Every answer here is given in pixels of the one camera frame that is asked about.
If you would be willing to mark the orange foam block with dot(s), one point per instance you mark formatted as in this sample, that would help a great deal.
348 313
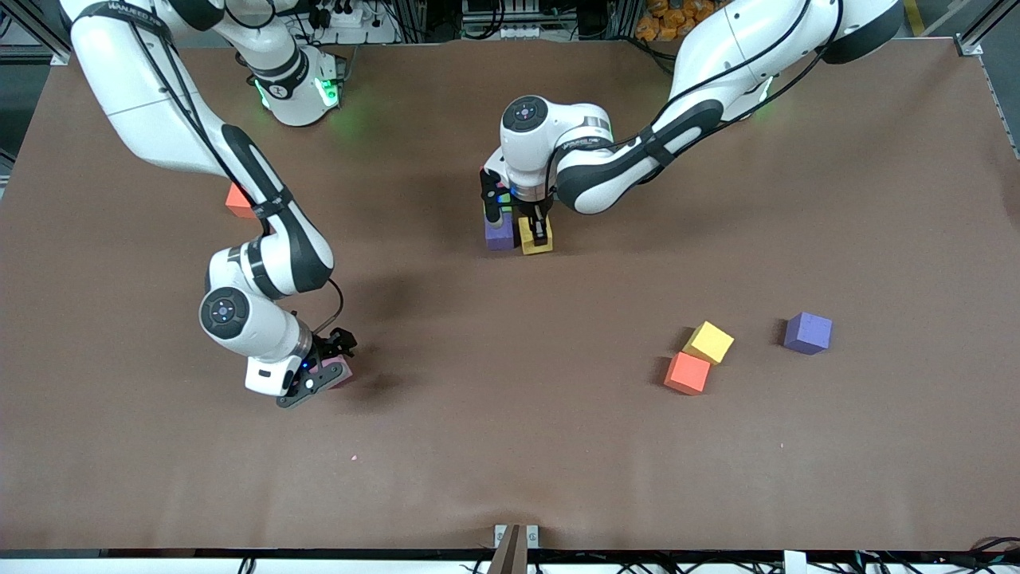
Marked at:
687 373
237 203

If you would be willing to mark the white power strip with plugs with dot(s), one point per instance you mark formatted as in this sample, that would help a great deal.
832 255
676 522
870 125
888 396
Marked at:
351 20

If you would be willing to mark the yellow foam block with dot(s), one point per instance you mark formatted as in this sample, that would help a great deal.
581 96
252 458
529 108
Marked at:
708 343
528 239

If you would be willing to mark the aluminium frame profile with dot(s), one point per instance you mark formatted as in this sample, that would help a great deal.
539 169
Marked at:
32 32
976 32

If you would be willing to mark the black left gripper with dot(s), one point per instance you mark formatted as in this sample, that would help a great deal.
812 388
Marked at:
539 221

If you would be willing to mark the brown paper table cover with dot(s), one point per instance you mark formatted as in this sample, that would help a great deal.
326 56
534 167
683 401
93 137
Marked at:
510 446

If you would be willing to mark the white label tag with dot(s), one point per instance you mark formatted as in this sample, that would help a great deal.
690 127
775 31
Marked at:
794 562

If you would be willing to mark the metal table clamp bracket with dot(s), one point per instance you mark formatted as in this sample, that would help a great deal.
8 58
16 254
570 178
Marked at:
516 550

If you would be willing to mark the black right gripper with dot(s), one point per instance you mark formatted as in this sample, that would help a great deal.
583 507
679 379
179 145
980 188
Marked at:
330 345

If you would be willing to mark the pile of orange yellow objects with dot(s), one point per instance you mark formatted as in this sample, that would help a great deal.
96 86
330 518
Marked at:
665 24

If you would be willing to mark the pink foam block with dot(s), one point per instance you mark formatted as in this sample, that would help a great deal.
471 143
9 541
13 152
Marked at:
344 371

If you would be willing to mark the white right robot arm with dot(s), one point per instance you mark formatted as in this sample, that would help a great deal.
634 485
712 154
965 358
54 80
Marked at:
159 104

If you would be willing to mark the purple foam block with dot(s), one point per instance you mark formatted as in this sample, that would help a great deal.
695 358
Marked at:
807 333
500 235

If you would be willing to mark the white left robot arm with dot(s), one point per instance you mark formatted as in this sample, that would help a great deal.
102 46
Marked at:
717 56

